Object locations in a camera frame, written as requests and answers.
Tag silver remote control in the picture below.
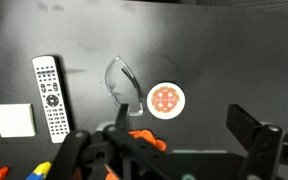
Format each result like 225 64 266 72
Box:
32 55 72 144

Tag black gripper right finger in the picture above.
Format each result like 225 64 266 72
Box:
225 103 288 180

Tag yellow block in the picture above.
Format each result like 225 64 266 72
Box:
33 161 53 178

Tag blue block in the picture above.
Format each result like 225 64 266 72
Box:
25 170 47 180

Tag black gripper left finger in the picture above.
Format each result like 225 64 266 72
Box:
45 103 172 180

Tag orange cloth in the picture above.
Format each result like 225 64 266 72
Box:
105 129 168 180

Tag white square pad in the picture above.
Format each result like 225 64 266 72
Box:
0 103 37 139

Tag white plate red pattern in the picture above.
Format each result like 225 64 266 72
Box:
146 81 186 120

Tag clear safety glasses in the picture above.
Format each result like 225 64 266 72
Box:
104 55 145 117

